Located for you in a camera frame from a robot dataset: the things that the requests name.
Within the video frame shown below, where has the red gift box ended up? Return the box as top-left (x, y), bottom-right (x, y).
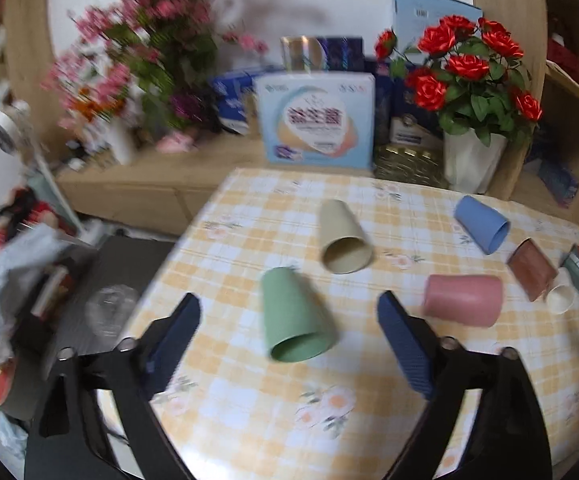
top-left (547, 36), bottom-right (579, 84)

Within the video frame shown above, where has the tall light blue box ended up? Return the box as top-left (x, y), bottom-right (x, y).
top-left (393, 0), bottom-right (483, 55)

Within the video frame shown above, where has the light blue probiotic box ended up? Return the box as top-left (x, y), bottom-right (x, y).
top-left (254, 72), bottom-right (375, 170)

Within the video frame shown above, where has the green gold patterned box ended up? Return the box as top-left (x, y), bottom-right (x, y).
top-left (373, 144), bottom-right (449, 188)

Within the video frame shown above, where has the blue plastic cup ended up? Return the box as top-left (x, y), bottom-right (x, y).
top-left (454, 195), bottom-right (511, 255)

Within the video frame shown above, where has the white plastic cup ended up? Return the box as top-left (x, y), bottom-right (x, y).
top-left (544, 268), bottom-right (577, 314)

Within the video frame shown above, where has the blue carton box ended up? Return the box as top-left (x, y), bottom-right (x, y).
top-left (210, 66), bottom-right (274, 136)

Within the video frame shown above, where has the beige plastic cup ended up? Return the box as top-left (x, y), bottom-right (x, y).
top-left (319, 200), bottom-right (373, 274)

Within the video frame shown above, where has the dark blue silver box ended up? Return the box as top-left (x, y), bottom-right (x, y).
top-left (280, 36), bottom-right (364, 73)

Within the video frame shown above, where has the white slim vase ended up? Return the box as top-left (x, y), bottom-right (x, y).
top-left (105, 118), bottom-right (137, 166)

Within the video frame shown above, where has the yellow plaid floral tablecloth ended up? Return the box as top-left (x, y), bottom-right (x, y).
top-left (124, 169), bottom-right (579, 479)

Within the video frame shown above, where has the wooden low cabinet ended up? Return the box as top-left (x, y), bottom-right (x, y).
top-left (56, 133), bottom-right (266, 235)

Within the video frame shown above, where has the white desk fan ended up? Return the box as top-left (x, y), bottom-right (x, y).
top-left (0, 100), bottom-right (85, 235)

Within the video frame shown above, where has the red rose bouquet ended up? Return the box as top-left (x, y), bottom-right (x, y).
top-left (374, 14), bottom-right (543, 146)

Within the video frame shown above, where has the pink plastic cup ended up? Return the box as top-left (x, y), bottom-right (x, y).
top-left (422, 274), bottom-right (504, 328)

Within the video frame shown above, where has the pink cherry blossom arrangement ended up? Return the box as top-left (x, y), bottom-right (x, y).
top-left (43, 0), bottom-right (268, 132)

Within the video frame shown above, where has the white angular vase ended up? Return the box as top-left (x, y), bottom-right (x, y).
top-left (443, 129), bottom-right (507, 194)

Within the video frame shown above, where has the transparent brown cup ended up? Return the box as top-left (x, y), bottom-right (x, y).
top-left (506, 238), bottom-right (557, 302)

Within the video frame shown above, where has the green plastic cup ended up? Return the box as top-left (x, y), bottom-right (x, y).
top-left (261, 266), bottom-right (338, 363)

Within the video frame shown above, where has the purple small box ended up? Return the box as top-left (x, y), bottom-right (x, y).
top-left (538, 160), bottom-right (579, 208)

